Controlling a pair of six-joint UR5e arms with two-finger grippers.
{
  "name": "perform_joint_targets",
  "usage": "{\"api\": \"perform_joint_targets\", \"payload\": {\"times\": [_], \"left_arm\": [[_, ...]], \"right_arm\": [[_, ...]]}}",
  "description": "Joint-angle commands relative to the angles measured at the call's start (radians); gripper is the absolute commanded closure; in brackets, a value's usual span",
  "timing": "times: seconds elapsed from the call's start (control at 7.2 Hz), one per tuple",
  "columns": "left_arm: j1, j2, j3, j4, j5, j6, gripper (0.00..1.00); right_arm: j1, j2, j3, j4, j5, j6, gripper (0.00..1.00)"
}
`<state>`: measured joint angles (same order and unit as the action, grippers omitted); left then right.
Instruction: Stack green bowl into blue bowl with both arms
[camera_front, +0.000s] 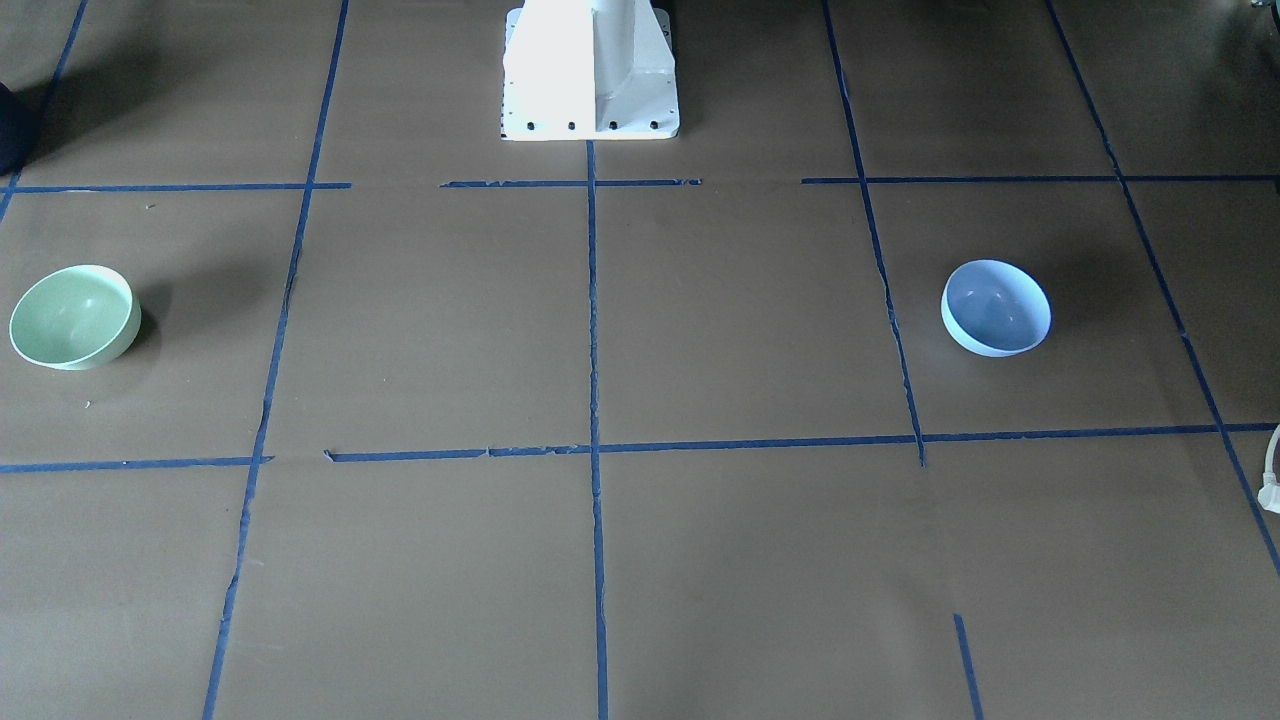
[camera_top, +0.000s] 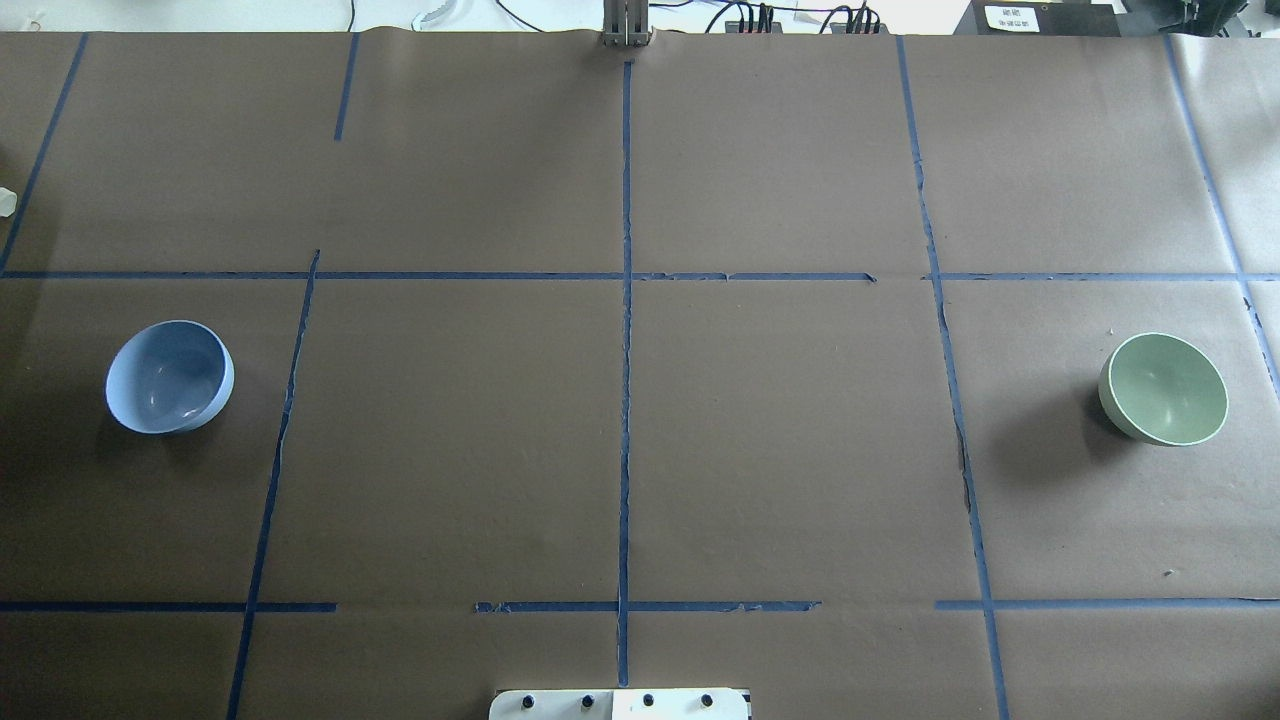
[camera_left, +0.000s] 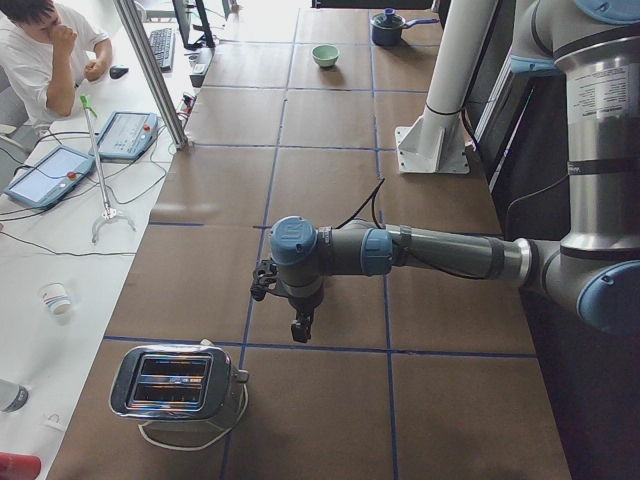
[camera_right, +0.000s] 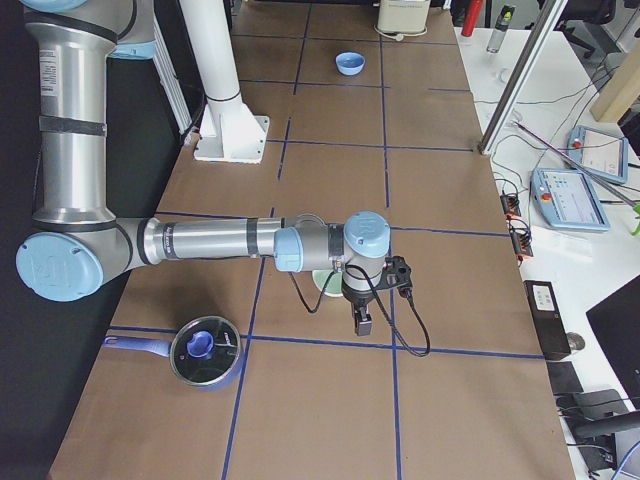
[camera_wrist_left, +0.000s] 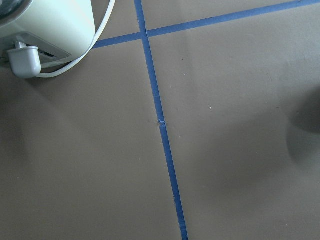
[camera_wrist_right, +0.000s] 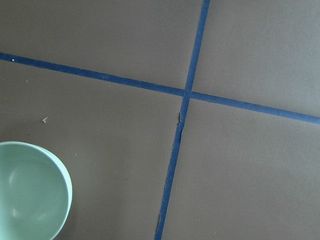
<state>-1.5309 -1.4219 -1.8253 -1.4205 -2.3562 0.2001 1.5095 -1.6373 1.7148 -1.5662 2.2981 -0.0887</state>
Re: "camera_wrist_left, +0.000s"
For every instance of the white chrome toaster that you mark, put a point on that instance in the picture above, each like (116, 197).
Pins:
(61, 30)

